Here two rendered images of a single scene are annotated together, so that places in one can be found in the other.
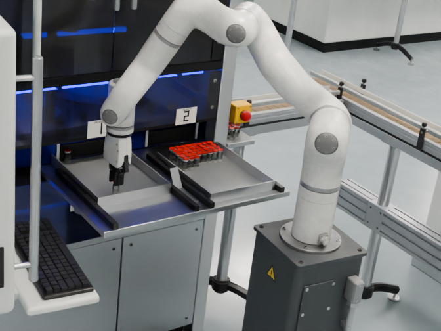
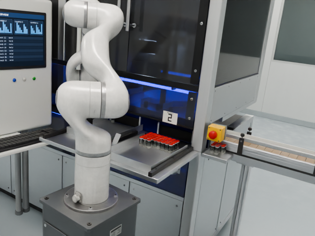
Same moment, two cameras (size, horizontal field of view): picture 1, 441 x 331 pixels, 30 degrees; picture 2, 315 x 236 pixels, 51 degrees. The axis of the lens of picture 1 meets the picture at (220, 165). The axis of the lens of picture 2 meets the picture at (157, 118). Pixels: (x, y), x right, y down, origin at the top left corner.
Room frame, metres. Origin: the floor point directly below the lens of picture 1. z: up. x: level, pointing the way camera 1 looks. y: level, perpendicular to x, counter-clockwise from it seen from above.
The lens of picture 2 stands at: (2.00, -1.34, 1.48)
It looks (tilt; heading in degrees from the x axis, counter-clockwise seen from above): 16 degrees down; 67
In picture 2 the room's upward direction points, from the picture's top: 6 degrees clockwise
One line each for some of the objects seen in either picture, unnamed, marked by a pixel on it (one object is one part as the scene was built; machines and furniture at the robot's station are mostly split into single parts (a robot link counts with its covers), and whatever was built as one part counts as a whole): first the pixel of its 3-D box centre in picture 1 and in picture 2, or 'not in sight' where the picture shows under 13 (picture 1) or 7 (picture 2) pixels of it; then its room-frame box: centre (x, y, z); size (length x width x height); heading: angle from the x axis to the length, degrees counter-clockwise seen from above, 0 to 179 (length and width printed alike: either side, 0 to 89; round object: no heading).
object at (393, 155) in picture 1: (378, 222); not in sight; (3.16, -0.71, 0.46); 0.09 x 0.09 x 0.77; 38
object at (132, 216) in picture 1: (165, 180); (123, 143); (2.47, 0.18, 0.87); 0.70 x 0.48 x 0.02; 128
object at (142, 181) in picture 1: (109, 173); (106, 128); (2.42, 0.36, 0.90); 0.34 x 0.26 x 0.04; 38
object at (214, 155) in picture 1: (201, 158); (156, 143); (2.61, 0.07, 0.91); 0.18 x 0.02 x 0.05; 127
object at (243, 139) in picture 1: (230, 136); (218, 154); (2.91, -0.03, 0.87); 0.14 x 0.13 x 0.02; 38
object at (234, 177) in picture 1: (214, 170); (146, 150); (2.54, 0.02, 0.90); 0.34 x 0.26 x 0.04; 37
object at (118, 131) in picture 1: (119, 127); not in sight; (2.31, 0.32, 1.11); 0.09 x 0.08 x 0.03; 38
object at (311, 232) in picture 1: (314, 211); (92, 175); (2.21, -0.30, 0.95); 0.19 x 0.19 x 0.18
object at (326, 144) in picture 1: (325, 152); (84, 116); (2.18, -0.29, 1.16); 0.19 x 0.12 x 0.24; 171
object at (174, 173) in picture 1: (184, 184); (109, 142); (2.38, 0.11, 0.91); 0.14 x 0.03 x 0.06; 37
